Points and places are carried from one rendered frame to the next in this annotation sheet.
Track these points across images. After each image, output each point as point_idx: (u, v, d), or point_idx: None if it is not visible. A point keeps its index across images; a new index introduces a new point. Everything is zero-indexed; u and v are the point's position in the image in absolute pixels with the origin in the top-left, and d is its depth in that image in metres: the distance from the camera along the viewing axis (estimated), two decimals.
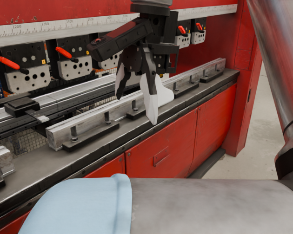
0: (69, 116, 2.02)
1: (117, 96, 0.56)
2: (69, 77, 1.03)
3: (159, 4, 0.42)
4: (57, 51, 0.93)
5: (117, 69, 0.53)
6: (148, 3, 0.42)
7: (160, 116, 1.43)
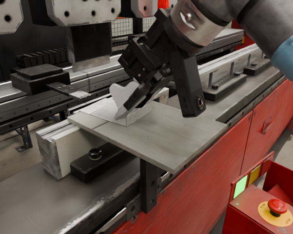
0: None
1: (122, 116, 0.49)
2: None
3: None
4: None
5: (133, 105, 0.44)
6: None
7: (277, 74, 1.25)
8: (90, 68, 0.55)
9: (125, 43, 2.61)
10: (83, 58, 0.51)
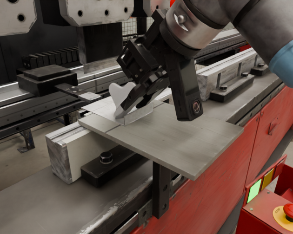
0: None
1: (121, 116, 0.49)
2: None
3: None
4: None
5: (129, 106, 0.44)
6: None
7: None
8: (101, 68, 0.53)
9: None
10: (95, 59, 0.50)
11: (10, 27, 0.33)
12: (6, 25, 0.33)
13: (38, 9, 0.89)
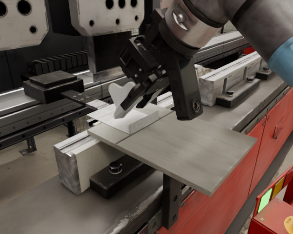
0: None
1: (121, 116, 0.49)
2: None
3: None
4: None
5: (129, 105, 0.44)
6: None
7: None
8: (110, 77, 0.52)
9: None
10: (104, 68, 0.49)
11: (23, 40, 0.32)
12: (18, 37, 0.32)
13: None
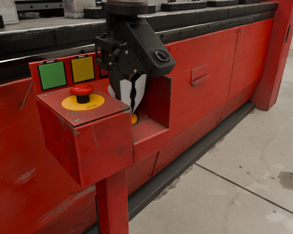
0: None
1: None
2: None
3: None
4: None
5: (119, 93, 0.46)
6: (145, 3, 0.43)
7: (203, 13, 1.12)
8: None
9: None
10: None
11: None
12: None
13: None
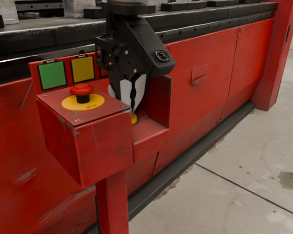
0: None
1: None
2: None
3: None
4: None
5: (119, 93, 0.46)
6: (145, 3, 0.43)
7: (203, 13, 1.12)
8: None
9: None
10: None
11: None
12: None
13: None
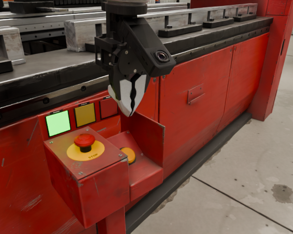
0: None
1: (130, 111, 0.51)
2: None
3: None
4: None
5: (118, 93, 0.46)
6: (145, 3, 0.43)
7: (198, 38, 1.18)
8: None
9: None
10: None
11: None
12: None
13: None
